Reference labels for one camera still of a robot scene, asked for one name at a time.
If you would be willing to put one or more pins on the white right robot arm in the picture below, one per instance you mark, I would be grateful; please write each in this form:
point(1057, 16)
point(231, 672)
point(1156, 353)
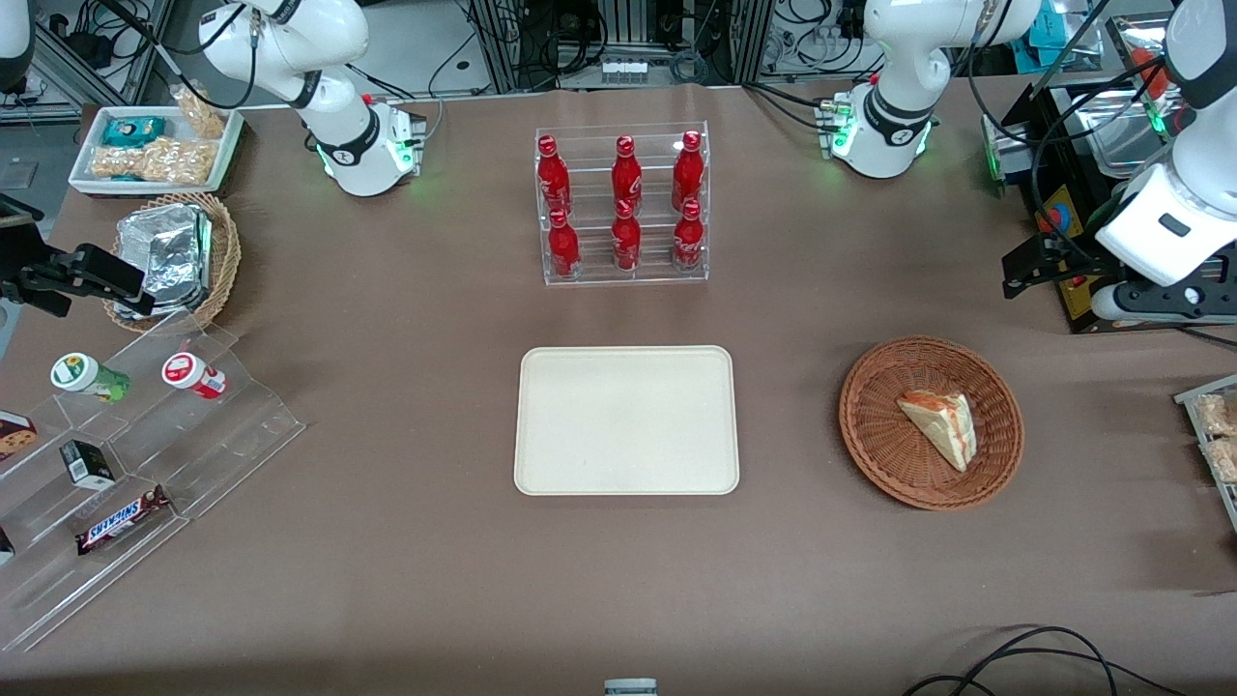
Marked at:
point(290, 48)

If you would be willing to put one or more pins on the green lidded cup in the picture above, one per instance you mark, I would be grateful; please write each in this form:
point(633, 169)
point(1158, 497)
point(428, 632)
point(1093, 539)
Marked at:
point(87, 375)

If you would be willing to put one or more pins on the wide peanut snack bag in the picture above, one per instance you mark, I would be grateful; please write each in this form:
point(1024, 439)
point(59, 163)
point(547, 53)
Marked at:
point(155, 161)

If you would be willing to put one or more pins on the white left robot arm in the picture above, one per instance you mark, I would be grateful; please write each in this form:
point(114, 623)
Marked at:
point(899, 87)

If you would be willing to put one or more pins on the red lidded cup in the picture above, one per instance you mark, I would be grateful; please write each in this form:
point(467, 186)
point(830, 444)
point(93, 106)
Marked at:
point(191, 373)

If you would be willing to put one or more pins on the silver foil containers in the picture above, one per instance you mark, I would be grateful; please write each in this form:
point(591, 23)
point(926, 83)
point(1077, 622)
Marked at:
point(164, 256)

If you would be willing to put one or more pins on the cream plastic tray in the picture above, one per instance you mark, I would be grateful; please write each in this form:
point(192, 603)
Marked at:
point(625, 420)

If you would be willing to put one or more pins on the clear acrylic stepped stand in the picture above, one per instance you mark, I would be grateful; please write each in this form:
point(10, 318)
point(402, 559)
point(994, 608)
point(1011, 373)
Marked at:
point(222, 435)

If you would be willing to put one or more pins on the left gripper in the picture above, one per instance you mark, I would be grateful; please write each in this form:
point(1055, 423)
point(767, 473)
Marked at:
point(1071, 259)

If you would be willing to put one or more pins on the narrow peanut snack bag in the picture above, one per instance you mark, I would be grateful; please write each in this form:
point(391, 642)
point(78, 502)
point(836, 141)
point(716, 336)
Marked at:
point(203, 114)

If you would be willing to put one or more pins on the small wicker basket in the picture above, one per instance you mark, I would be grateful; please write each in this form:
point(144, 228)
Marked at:
point(224, 261)

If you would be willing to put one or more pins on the grey device at table edge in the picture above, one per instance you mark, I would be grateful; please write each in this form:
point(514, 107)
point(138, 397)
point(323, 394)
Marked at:
point(630, 687)

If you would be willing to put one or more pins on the triangular sandwich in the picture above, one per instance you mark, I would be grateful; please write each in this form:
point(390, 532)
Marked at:
point(942, 425)

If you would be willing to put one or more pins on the small black carton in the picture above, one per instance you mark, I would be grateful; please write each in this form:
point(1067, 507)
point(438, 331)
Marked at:
point(87, 464)

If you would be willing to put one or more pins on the clear acrylic bottle rack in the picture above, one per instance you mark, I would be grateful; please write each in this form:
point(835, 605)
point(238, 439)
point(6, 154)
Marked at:
point(589, 242)

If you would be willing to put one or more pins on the white rectangular snack tray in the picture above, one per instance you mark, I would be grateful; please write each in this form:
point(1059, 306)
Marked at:
point(87, 184)

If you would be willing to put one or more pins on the red emergency stop button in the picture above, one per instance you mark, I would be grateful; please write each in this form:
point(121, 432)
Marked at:
point(1053, 217)

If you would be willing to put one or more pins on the teal cardboard box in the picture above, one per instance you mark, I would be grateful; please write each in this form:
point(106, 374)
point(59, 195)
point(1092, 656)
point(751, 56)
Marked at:
point(1049, 39)

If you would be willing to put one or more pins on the white power strip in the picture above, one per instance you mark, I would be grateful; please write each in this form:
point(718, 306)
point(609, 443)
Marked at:
point(624, 71)

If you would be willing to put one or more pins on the Snickers chocolate bar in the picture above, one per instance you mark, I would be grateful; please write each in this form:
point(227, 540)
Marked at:
point(121, 522)

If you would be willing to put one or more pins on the cookie box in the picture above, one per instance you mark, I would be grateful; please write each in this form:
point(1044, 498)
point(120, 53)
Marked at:
point(14, 435)

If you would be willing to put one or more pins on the black food warmer cabinet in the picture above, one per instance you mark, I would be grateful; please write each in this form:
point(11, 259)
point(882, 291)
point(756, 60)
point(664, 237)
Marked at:
point(1063, 145)

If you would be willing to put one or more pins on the red cola bottle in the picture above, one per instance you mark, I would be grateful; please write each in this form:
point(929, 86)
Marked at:
point(689, 240)
point(563, 246)
point(626, 242)
point(553, 179)
point(626, 174)
point(687, 172)

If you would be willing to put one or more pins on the large brown wicker basket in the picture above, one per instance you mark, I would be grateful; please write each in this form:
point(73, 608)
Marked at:
point(889, 425)

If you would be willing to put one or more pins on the teal snack packet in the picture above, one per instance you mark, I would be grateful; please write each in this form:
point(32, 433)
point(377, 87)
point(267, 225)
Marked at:
point(133, 130)

